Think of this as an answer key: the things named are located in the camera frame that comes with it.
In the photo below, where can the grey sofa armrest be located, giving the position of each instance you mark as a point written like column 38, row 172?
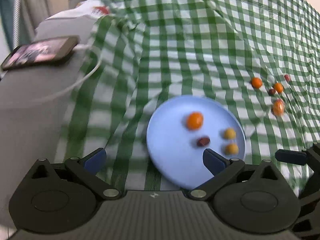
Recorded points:
column 31, row 119

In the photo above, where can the orange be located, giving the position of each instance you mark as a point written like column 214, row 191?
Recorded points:
column 194, row 121
column 278, row 107

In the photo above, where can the light blue round plate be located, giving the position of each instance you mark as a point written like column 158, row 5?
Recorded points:
column 172, row 146

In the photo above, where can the black smartphone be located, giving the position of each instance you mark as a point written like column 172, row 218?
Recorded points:
column 47, row 51

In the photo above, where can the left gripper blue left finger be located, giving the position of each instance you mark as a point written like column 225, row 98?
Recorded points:
column 95, row 161

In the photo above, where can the red fruit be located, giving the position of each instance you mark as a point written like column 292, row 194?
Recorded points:
column 287, row 77

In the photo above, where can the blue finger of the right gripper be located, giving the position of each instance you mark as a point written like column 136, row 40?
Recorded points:
column 291, row 157

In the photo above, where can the orange tangerine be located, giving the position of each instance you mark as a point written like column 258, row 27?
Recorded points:
column 278, row 87
column 256, row 82

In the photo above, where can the dark red date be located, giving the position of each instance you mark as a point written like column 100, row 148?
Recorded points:
column 203, row 142
column 271, row 92

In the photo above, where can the green white checkered cloth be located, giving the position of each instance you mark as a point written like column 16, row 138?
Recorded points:
column 153, row 50

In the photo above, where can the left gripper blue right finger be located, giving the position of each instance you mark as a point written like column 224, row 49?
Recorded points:
column 214, row 162

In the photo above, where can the small yellow fruit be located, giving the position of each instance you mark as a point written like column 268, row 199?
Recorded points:
column 229, row 134
column 231, row 149

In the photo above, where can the grey curtain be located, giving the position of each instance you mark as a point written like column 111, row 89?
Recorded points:
column 27, row 15

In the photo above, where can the white printed pillow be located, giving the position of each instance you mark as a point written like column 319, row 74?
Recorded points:
column 91, row 8

